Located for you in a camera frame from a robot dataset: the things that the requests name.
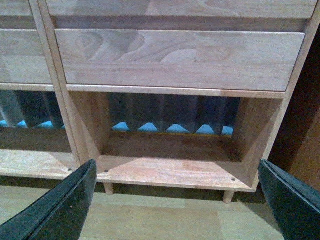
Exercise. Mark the wooden bookshelf unit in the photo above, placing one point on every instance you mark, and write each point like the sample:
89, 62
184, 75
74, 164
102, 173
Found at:
175, 93
35, 133

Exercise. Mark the right wooden bookshelf unit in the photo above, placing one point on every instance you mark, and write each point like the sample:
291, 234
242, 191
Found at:
175, 93

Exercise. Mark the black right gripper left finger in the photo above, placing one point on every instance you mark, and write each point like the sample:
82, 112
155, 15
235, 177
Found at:
60, 214

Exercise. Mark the wooden drawer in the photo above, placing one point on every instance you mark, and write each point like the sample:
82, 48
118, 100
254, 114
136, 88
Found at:
227, 60
22, 59

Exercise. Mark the dark pleated curtain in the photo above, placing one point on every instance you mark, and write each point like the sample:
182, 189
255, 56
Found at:
130, 112

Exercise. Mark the left lower wooden drawer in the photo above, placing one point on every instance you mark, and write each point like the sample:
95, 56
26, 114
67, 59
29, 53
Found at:
22, 59

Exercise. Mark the right lower wooden drawer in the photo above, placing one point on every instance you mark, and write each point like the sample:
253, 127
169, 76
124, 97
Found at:
227, 60

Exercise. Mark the left wooden bookshelf unit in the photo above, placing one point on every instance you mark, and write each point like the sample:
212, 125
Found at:
35, 133

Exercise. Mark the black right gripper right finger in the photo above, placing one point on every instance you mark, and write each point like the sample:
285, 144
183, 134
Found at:
294, 204

